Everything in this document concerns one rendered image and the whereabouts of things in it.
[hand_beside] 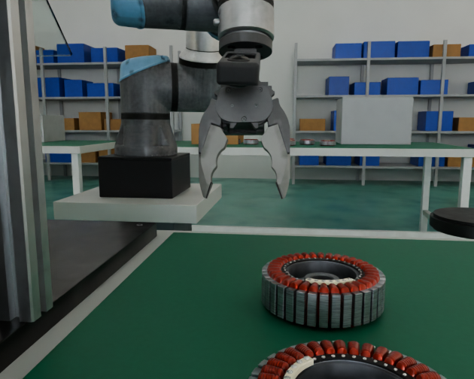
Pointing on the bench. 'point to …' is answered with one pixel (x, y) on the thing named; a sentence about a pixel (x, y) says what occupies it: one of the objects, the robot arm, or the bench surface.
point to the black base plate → (61, 280)
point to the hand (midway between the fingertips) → (244, 191)
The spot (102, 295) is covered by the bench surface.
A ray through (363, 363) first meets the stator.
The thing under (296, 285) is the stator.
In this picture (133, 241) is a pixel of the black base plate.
